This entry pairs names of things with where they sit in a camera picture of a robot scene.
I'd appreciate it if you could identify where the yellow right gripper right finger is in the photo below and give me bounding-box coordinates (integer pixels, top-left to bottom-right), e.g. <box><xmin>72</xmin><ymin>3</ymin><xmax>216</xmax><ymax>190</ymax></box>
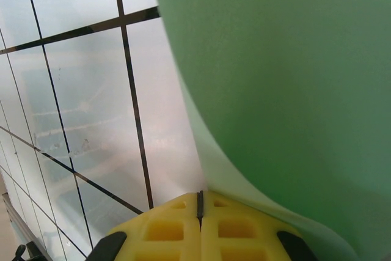
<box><xmin>199</xmin><ymin>190</ymin><xmax>312</xmax><ymax>261</ymax></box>

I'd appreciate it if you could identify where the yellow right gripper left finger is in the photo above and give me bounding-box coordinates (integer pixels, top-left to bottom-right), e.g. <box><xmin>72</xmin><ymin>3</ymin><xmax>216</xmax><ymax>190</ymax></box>
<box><xmin>88</xmin><ymin>192</ymin><xmax>202</xmax><ymax>261</ymax></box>

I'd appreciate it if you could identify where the green cloth sheet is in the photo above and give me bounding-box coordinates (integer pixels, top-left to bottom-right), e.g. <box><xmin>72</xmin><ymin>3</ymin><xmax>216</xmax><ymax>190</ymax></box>
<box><xmin>148</xmin><ymin>0</ymin><xmax>391</xmax><ymax>261</ymax></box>

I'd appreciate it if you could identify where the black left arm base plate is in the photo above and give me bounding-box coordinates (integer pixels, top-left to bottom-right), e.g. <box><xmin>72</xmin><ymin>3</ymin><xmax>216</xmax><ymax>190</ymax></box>
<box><xmin>15</xmin><ymin>241</ymin><xmax>46</xmax><ymax>261</ymax></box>

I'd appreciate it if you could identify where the long aluminium mounting rail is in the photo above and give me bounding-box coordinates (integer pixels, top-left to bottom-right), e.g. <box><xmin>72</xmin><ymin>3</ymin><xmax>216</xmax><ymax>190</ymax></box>
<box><xmin>1</xmin><ymin>193</ymin><xmax>34</xmax><ymax>261</ymax></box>

